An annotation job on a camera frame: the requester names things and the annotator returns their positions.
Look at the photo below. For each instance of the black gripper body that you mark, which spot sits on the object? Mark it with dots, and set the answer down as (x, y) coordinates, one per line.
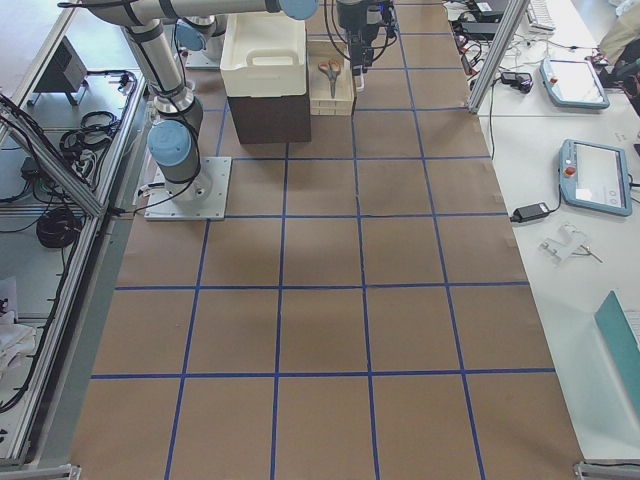
(359, 36)

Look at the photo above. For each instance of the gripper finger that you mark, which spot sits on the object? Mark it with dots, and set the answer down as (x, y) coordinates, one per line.
(359, 79)

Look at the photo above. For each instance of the orange grey scissors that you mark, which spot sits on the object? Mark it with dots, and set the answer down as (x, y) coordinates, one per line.
(331, 69)

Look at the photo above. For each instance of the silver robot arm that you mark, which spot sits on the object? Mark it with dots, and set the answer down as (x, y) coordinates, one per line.
(142, 22)

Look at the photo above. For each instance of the dark wooden cabinet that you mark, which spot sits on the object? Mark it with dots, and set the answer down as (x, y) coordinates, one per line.
(264, 120)

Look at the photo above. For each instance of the white plastic tray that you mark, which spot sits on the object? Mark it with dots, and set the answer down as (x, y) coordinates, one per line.
(264, 55)

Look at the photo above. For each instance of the blue teach pendant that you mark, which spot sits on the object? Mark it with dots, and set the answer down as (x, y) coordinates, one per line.
(594, 176)
(573, 84)

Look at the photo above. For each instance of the black power adapter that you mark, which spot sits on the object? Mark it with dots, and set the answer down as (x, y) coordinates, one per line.
(531, 212)

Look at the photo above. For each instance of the teal notebook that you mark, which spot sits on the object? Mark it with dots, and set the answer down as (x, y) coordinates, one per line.
(621, 337)

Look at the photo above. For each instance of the aluminium frame post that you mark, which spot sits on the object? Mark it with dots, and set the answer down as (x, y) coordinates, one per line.
(503, 37)

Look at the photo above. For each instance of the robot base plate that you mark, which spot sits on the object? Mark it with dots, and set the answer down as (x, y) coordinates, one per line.
(205, 198)

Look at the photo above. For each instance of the clear acrylic bracket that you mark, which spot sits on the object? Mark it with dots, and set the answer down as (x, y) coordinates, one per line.
(570, 243)

